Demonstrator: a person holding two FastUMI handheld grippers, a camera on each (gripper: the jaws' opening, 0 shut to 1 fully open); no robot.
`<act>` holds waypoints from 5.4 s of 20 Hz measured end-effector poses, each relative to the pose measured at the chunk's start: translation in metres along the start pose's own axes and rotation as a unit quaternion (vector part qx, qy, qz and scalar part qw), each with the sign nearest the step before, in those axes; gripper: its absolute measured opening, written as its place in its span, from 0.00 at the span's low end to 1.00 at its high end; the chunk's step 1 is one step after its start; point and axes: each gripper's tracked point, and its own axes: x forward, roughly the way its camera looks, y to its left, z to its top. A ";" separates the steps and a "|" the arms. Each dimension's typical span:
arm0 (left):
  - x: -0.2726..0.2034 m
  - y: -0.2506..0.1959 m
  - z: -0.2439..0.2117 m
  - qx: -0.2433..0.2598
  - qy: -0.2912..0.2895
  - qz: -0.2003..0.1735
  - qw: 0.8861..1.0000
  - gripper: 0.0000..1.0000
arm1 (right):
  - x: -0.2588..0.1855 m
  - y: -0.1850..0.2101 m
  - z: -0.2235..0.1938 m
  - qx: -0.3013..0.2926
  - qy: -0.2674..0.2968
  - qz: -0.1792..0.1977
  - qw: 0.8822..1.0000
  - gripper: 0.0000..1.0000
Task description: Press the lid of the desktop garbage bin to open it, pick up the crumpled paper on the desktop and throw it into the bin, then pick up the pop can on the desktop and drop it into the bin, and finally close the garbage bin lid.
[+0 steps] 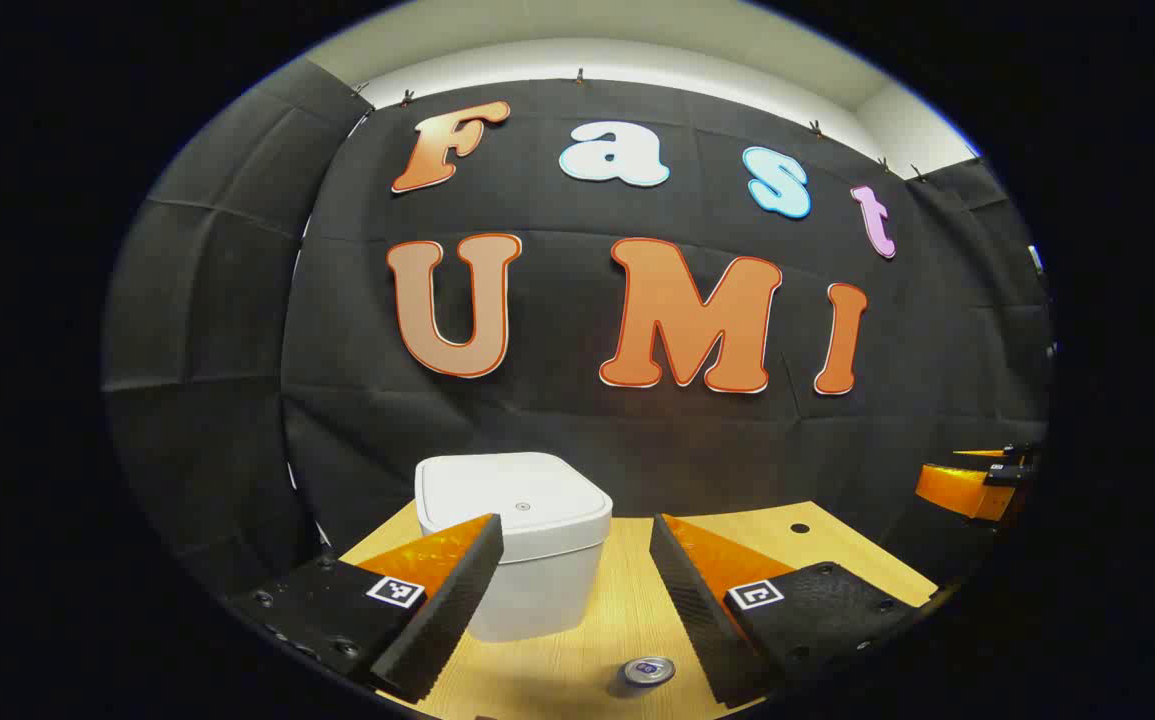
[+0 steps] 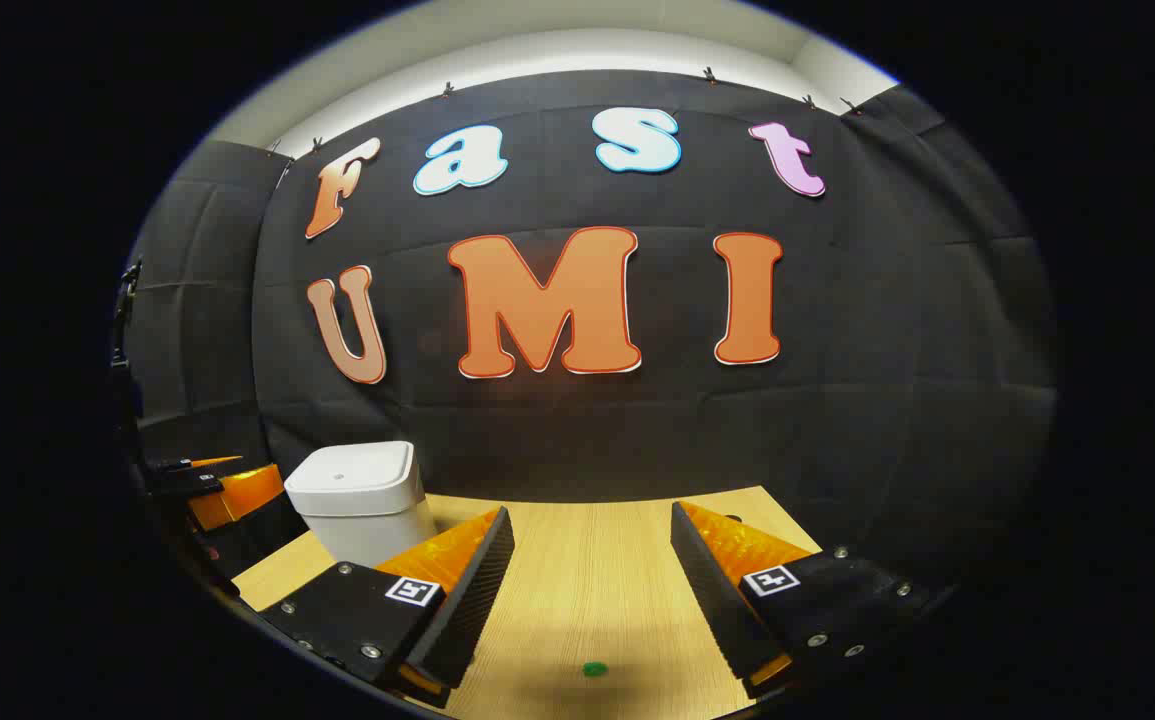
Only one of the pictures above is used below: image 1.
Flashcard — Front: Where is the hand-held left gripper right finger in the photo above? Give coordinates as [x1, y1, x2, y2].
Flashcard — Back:
[649, 513, 938, 709]

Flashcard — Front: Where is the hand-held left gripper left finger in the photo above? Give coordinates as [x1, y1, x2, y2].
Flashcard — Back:
[227, 513, 506, 704]

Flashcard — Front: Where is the silver pop can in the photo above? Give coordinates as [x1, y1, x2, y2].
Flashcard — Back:
[621, 656, 677, 688]

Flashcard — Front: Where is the white desktop garbage bin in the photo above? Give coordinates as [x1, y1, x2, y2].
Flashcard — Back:
[414, 452, 614, 643]

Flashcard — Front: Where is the wooden desktop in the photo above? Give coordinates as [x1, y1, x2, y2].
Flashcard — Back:
[337, 500, 938, 720]

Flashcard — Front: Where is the black backdrop cloth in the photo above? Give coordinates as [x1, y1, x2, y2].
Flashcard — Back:
[102, 55, 1053, 601]

